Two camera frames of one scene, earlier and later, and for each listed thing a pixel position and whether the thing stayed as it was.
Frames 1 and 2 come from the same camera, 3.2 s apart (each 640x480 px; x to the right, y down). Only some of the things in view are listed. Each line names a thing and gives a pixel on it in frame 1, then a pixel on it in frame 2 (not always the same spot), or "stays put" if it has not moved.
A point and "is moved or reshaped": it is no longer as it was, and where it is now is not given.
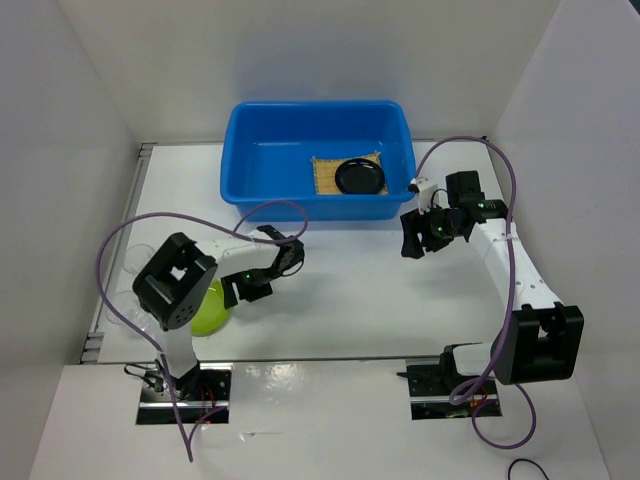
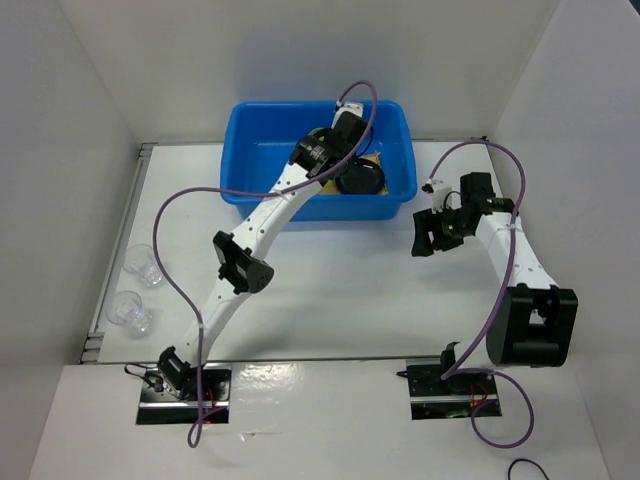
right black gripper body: (440, 223) stays put
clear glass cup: (136, 256) stays put
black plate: (359, 176) stays put
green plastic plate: (211, 316) is moved or reshaped
